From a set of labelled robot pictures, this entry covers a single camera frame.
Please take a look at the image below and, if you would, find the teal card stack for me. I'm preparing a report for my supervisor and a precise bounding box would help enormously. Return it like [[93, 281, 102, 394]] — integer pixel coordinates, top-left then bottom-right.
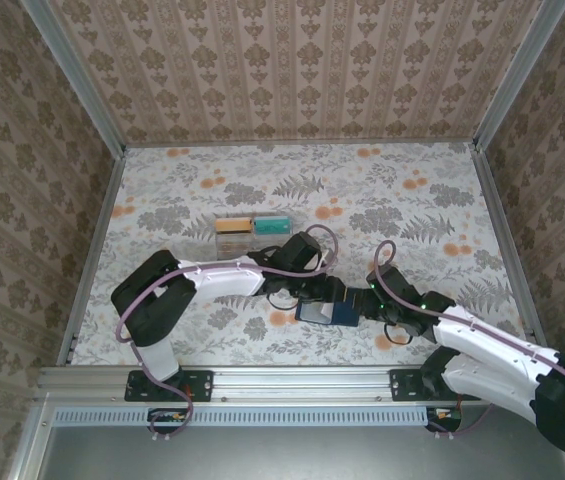
[[253, 216, 293, 236]]

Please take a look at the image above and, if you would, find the navy blue card holder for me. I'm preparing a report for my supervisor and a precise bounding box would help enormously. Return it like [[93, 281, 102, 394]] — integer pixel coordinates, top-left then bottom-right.
[[294, 287, 363, 330]]

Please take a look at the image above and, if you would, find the grey metal panel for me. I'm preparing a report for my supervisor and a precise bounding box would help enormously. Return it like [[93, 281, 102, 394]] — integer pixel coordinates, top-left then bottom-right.
[[41, 424, 565, 480]]

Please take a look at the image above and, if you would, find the aluminium frame post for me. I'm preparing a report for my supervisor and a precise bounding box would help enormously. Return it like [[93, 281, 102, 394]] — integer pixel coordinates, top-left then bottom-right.
[[20, 0, 128, 157], [472, 0, 565, 151]]

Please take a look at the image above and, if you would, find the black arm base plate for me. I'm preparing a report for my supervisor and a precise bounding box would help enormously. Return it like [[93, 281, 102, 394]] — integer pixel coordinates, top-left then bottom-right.
[[124, 368, 215, 403], [390, 368, 483, 403]]

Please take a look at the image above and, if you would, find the aluminium mounting rail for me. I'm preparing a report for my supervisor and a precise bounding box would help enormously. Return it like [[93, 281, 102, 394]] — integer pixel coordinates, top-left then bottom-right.
[[36, 365, 565, 401]]

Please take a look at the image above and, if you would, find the white slotted cable duct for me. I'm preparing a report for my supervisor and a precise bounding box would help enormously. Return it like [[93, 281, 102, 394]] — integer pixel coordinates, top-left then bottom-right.
[[54, 405, 431, 427]]

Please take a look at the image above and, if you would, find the thin black cable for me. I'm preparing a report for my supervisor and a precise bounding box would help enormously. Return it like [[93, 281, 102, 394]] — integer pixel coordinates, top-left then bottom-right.
[[380, 322, 416, 347], [265, 291, 299, 312]]

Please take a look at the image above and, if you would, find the aluminium table edge rail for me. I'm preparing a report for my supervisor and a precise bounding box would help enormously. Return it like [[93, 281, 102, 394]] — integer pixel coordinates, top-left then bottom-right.
[[471, 142, 554, 366], [55, 147, 128, 369]]

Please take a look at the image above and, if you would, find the purple cable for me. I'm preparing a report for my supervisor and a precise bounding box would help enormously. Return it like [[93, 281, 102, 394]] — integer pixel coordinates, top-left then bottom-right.
[[114, 224, 341, 444], [372, 240, 565, 441]]

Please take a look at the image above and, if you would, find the black connector box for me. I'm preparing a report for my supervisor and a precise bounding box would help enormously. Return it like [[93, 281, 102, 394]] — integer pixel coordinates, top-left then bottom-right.
[[424, 405, 465, 434], [146, 407, 196, 435]]

